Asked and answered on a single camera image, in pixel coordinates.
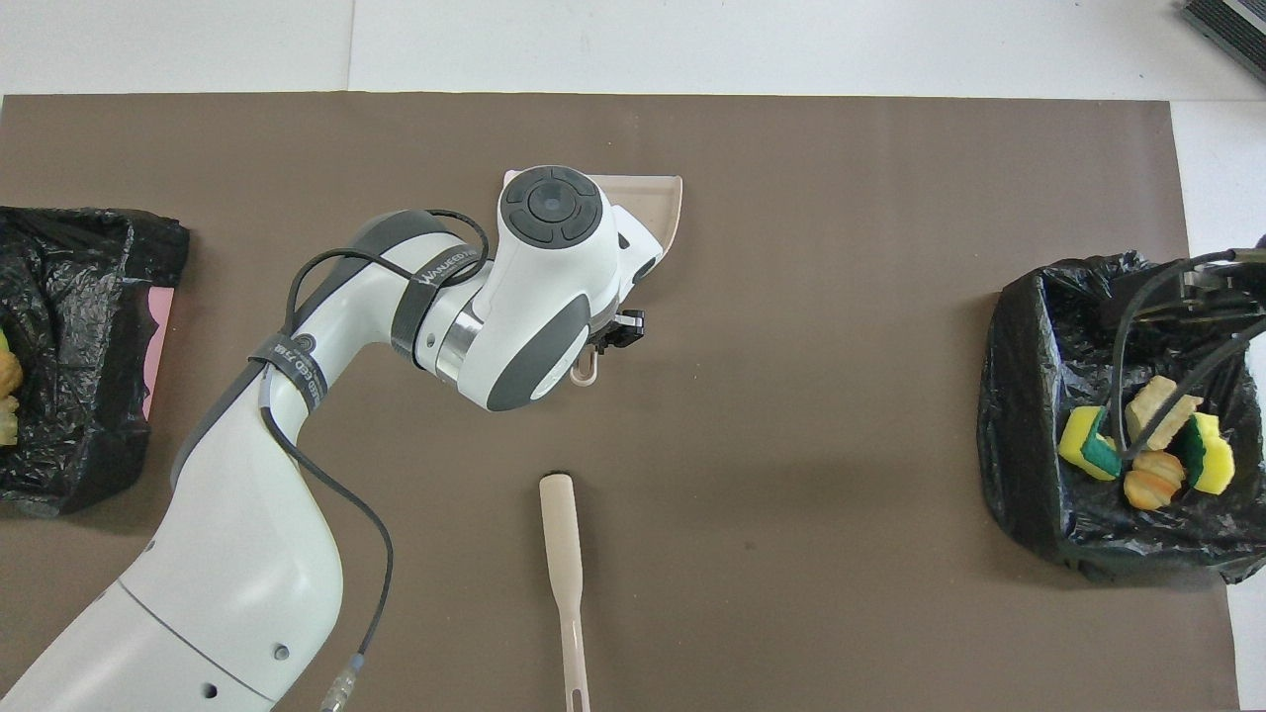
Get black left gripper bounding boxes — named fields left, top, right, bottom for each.
left=591, top=309, right=647, bottom=357

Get beige plastic dustpan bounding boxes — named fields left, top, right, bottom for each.
left=502, top=170, right=684, bottom=389

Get beige hand brush black bristles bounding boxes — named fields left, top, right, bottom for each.
left=538, top=473, right=592, bottom=712

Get pale beige sponge chunk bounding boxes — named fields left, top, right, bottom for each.
left=1125, top=375, right=1204, bottom=452

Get orange bread-like trash piece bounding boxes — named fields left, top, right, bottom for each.
left=1124, top=450, right=1188, bottom=512

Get notched yellow sponge piece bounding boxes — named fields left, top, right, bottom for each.
left=1173, top=411, right=1237, bottom=495

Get tall bin with black bag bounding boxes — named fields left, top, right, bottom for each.
left=977, top=251, right=1266, bottom=584

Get pink bin with black bag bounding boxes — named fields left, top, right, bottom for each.
left=0, top=206, right=191, bottom=520

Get brown paper table mat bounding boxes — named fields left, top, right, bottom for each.
left=0, top=93, right=1242, bottom=712

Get black ribbed device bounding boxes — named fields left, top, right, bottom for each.
left=1182, top=0, right=1266, bottom=85

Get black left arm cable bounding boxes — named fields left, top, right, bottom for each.
left=259, top=209, right=492, bottom=712

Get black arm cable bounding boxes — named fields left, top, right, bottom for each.
left=259, top=209, right=492, bottom=712
left=1100, top=247, right=1266, bottom=464

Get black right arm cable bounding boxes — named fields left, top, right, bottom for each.
left=1100, top=247, right=1266, bottom=464

